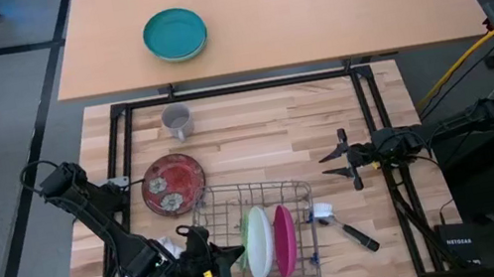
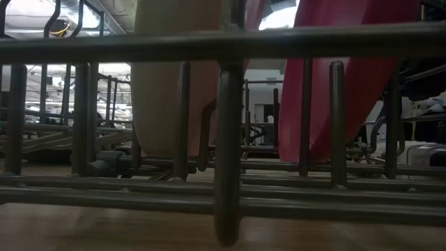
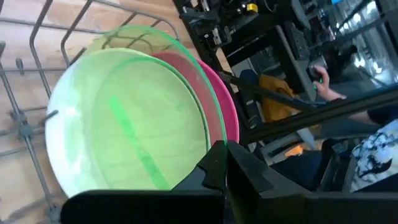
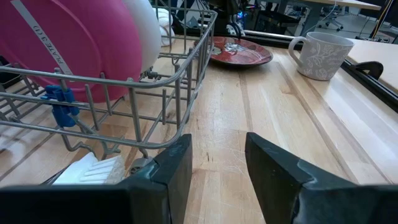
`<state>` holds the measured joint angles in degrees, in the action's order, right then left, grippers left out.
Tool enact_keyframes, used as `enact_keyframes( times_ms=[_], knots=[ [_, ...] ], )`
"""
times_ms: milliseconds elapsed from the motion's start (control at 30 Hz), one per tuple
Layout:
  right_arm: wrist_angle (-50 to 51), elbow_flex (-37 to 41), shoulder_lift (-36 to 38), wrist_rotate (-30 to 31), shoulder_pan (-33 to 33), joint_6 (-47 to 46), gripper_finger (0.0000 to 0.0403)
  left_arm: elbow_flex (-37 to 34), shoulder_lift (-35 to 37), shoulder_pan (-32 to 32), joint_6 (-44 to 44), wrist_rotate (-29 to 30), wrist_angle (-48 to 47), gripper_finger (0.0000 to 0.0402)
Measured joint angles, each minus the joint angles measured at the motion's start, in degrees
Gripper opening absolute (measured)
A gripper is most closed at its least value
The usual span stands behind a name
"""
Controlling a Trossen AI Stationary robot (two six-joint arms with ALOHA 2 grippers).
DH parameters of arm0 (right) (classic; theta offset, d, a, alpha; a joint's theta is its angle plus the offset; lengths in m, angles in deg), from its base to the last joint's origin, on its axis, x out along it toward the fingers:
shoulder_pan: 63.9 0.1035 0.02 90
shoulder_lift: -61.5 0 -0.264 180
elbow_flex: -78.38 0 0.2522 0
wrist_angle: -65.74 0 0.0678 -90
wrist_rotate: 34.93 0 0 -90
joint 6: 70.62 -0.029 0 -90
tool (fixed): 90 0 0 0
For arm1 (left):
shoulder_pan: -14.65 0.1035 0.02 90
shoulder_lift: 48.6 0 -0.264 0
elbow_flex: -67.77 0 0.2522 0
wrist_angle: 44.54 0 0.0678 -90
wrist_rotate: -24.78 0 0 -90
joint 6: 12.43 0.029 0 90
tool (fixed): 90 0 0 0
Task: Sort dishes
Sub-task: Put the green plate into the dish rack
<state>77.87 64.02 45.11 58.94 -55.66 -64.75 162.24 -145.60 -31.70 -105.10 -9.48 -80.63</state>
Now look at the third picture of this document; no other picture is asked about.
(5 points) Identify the person's hand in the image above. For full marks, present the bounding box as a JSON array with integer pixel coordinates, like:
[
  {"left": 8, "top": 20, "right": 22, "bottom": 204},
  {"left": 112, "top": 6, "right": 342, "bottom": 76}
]
[{"left": 312, "top": 65, "right": 346, "bottom": 102}]

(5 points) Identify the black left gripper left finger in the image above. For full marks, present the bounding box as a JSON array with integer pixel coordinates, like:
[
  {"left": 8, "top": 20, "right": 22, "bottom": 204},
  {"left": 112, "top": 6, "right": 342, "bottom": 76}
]
[{"left": 60, "top": 139, "right": 227, "bottom": 224}]

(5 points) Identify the person's forearm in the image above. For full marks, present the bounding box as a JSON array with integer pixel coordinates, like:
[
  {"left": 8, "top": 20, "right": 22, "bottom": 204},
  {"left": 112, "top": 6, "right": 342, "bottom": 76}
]
[{"left": 331, "top": 96, "right": 379, "bottom": 126}]

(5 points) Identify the green plastic cup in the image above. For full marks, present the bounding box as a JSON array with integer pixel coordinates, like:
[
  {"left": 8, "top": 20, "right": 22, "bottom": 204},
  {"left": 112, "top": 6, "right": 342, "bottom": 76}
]
[{"left": 70, "top": 24, "right": 228, "bottom": 191}]

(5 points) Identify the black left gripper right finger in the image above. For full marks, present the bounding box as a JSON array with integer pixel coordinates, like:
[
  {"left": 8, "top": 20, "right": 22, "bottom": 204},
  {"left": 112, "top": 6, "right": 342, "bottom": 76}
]
[{"left": 226, "top": 139, "right": 398, "bottom": 224}]

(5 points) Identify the yellow cloth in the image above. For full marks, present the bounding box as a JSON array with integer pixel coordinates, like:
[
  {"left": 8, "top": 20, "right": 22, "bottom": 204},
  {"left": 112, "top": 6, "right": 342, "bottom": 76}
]
[{"left": 258, "top": 73, "right": 301, "bottom": 124}]

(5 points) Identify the pink plate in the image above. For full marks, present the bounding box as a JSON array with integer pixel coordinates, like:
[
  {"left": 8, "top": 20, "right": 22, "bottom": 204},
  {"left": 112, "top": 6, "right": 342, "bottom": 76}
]
[{"left": 150, "top": 50, "right": 241, "bottom": 144}]

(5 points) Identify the person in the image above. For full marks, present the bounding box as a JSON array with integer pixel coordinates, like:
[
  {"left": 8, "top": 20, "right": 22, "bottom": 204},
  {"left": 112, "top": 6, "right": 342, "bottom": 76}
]
[{"left": 269, "top": 43, "right": 398, "bottom": 194}]

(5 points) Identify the black handheld controller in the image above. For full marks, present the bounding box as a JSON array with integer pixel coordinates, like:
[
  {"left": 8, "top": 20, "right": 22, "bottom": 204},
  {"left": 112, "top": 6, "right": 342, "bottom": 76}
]
[{"left": 307, "top": 57, "right": 329, "bottom": 93}]

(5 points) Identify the white plate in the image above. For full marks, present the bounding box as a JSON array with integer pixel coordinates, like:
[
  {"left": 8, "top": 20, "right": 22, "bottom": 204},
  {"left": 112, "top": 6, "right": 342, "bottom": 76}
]
[{"left": 44, "top": 47, "right": 212, "bottom": 199}]

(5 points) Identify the grey wire dish rack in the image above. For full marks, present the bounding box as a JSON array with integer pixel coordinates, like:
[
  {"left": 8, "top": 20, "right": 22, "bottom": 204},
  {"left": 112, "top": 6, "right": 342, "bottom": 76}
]
[{"left": 0, "top": 0, "right": 181, "bottom": 224}]

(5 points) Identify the black metal frame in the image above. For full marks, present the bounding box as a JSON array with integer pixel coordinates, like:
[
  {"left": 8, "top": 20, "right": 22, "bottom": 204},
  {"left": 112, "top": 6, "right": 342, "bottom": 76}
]
[{"left": 172, "top": 0, "right": 398, "bottom": 146}]

